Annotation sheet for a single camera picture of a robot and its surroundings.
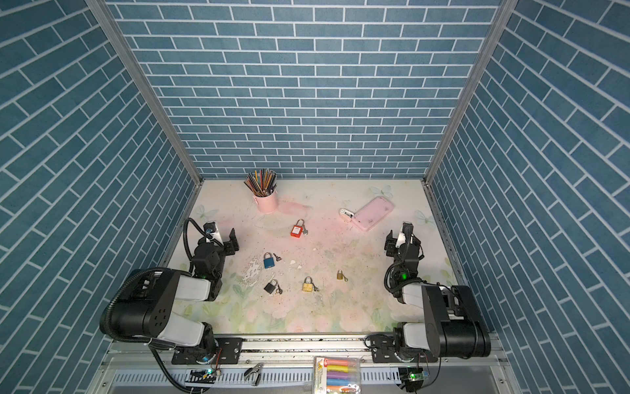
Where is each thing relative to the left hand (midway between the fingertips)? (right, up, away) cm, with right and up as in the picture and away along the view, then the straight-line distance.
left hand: (224, 230), depth 90 cm
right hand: (+66, 0, -1) cm, 66 cm away
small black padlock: (+18, -20, -4) cm, 27 cm away
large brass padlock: (+32, -20, -4) cm, 38 cm away
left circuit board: (+2, -41, -19) cm, 45 cm away
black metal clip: (+18, -39, -20) cm, 48 cm away
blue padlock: (+16, -13, +2) cm, 21 cm away
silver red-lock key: (+29, -2, +12) cm, 31 cm away
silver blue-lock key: (+20, -11, +2) cm, 23 cm away
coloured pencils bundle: (+11, +19, +14) cm, 26 cm away
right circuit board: (+64, -40, -20) cm, 78 cm away
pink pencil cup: (+13, +9, +14) cm, 21 cm away
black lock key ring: (+21, -21, -4) cm, 31 cm away
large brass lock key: (+34, -20, -4) cm, 40 cm away
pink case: (+59, +5, +18) cm, 62 cm away
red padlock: (+26, -1, +11) cm, 28 cm away
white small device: (+47, +6, +15) cm, 50 cm away
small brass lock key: (+45, -18, -2) cm, 49 cm away
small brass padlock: (+43, -17, 0) cm, 47 cm away
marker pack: (+42, -39, -21) cm, 61 cm away
